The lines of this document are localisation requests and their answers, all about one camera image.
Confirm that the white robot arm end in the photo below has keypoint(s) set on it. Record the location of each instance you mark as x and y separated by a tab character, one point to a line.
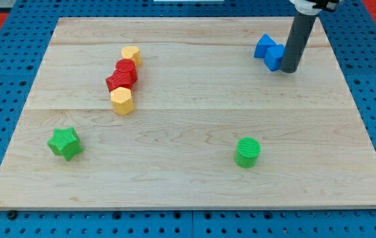
313	7

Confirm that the wooden board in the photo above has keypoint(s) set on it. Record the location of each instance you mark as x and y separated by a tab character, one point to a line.
199	91

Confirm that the green cylinder block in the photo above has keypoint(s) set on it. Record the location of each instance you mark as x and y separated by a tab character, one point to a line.
247	152

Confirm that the yellow hexagon block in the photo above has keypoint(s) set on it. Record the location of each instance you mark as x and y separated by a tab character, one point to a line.
121	99

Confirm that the red cylinder block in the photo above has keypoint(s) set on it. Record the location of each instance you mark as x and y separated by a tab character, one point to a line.
127	66

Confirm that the red crescent block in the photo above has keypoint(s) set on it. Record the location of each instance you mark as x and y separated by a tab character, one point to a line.
119	79

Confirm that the yellow heart block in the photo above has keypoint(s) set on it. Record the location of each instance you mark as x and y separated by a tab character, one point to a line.
132	53

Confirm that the blue cube block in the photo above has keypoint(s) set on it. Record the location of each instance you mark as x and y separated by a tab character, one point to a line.
273	57

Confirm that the blue triangle block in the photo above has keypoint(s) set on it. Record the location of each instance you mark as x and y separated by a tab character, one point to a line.
262	45

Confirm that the green star block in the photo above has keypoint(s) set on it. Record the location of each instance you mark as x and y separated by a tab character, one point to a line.
65	142

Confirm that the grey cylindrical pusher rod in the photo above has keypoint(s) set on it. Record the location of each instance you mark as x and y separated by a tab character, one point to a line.
298	37

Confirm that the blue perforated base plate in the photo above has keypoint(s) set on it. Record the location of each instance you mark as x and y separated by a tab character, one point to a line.
23	41

